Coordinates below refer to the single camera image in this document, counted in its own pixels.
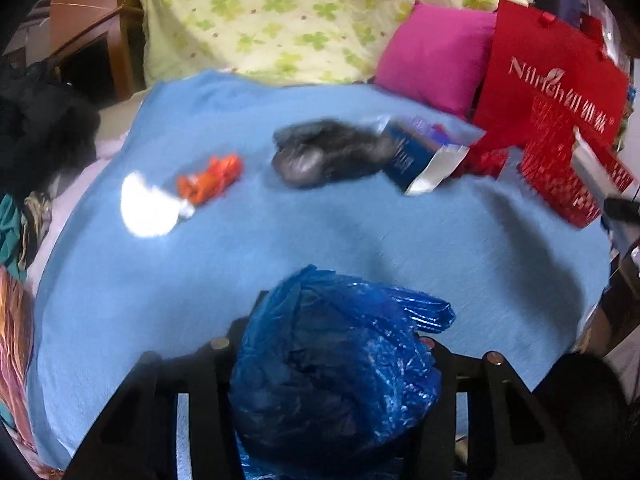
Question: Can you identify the blue cardboard box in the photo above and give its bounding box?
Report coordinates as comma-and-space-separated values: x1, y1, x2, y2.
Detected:
379, 119, 472, 197

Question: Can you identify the light blue blanket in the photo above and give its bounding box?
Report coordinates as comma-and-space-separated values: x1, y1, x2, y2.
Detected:
25, 69, 613, 476

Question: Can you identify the black fluffy cloth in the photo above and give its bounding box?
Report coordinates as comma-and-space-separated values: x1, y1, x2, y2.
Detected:
0, 57, 103, 196

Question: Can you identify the black plastic bag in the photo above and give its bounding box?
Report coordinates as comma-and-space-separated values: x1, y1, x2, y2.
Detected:
270, 117, 401, 191

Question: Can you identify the magenta pillow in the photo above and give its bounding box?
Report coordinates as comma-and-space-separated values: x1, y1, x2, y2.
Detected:
372, 0, 501, 120

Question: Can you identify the blue plastic bag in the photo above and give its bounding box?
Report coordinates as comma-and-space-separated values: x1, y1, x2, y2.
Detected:
227, 264, 457, 480

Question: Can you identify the pale pink sheet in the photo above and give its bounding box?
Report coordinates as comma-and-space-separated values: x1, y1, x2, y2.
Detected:
25, 105, 133, 281

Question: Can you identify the orange striped cloth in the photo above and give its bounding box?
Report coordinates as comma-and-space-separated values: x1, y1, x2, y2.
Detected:
0, 265, 58, 476

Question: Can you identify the wooden cabinet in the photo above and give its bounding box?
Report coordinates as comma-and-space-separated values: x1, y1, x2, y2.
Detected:
17, 0, 148, 101

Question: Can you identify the clear plastic wrapper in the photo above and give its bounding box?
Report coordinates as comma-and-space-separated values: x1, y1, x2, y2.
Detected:
367, 114, 487, 153

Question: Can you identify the red shopping bag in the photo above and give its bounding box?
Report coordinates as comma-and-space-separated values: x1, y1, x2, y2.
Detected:
450, 0, 637, 231

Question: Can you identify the green clover print quilt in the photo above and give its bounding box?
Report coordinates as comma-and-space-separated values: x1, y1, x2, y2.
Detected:
136, 0, 532, 87

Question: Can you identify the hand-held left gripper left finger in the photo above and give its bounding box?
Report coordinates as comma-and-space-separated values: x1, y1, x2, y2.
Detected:
64, 289, 272, 480

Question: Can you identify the patterned teal cloth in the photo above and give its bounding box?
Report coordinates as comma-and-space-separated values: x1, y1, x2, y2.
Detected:
0, 189, 53, 273

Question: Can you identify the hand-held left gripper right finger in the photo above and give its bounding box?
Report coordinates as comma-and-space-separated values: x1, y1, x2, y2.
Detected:
407, 335, 587, 480

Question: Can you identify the orange crumpled wrapper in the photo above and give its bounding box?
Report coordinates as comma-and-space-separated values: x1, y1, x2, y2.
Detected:
176, 154, 245, 207

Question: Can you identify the dark cloth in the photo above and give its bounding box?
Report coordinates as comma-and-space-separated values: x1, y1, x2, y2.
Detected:
532, 350, 640, 480

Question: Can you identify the white plastic bag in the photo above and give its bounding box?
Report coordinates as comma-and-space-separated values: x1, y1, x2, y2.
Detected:
120, 171, 197, 239

